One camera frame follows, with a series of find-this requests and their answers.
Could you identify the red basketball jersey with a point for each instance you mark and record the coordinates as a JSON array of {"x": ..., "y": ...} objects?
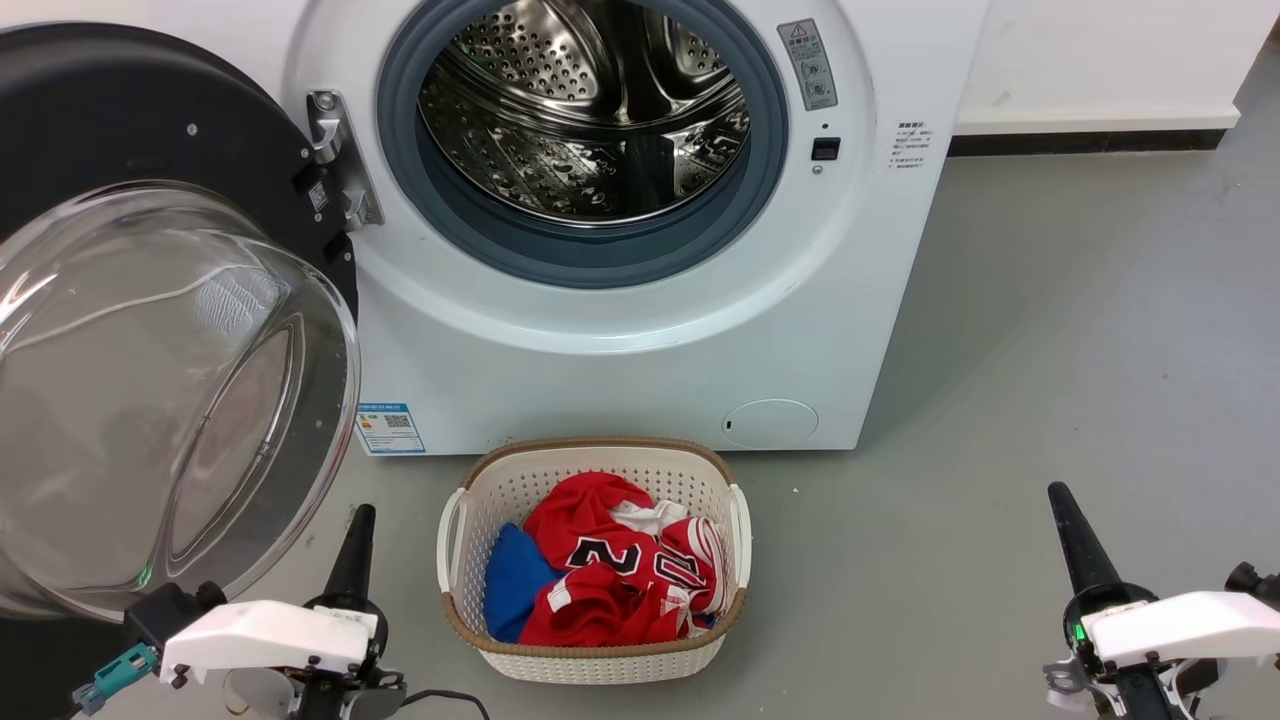
[{"x": 590, "y": 610}]

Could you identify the white garment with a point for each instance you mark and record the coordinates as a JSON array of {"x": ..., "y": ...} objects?
[{"x": 650, "y": 518}]

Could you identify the black door lock slot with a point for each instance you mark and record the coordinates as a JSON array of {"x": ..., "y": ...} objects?
[{"x": 825, "y": 149}]

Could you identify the white front-load washing machine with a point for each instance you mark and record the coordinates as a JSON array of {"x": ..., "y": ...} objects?
[{"x": 600, "y": 380}]

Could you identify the metal door hinge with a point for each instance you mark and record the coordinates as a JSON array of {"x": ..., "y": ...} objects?
[{"x": 345, "y": 190}]

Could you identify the white plastic laundry basket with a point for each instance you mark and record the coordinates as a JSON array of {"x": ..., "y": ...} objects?
[{"x": 600, "y": 665}]

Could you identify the round white filter cover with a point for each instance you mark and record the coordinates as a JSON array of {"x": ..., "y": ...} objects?
[{"x": 770, "y": 424}]

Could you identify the blue energy label sticker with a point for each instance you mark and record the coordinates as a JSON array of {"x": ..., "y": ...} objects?
[{"x": 395, "y": 430}]

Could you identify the blue cloth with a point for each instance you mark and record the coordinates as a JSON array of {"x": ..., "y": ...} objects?
[{"x": 515, "y": 585}]

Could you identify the black round glass washer door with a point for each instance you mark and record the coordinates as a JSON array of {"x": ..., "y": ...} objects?
[{"x": 120, "y": 120}]

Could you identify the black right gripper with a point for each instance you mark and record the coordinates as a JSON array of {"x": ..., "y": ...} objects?
[{"x": 1075, "y": 625}]

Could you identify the grey warning sticker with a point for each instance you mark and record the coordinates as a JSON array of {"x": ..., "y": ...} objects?
[{"x": 810, "y": 65}]

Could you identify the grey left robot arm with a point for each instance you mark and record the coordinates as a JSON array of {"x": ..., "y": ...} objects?
[{"x": 375, "y": 700}]

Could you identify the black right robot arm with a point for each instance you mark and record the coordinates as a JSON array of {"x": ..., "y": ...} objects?
[{"x": 1140, "y": 695}]

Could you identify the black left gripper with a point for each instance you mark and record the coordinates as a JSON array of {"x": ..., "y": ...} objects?
[{"x": 320, "y": 700}]

